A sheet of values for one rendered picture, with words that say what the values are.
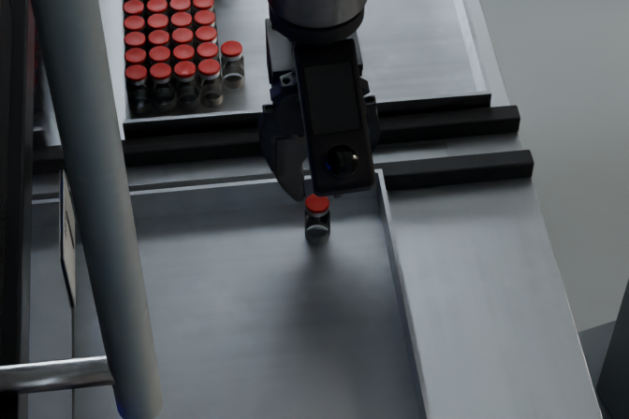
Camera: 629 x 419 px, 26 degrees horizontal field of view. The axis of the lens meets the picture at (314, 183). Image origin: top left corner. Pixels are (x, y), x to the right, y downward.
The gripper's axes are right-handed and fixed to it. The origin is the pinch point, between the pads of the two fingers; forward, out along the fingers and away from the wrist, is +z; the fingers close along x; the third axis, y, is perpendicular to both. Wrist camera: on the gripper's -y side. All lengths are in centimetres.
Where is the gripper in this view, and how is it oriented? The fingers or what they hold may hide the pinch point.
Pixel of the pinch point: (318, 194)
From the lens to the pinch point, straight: 114.4
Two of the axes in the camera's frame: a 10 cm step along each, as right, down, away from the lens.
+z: 0.0, 6.5, 7.6
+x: -9.9, 0.9, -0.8
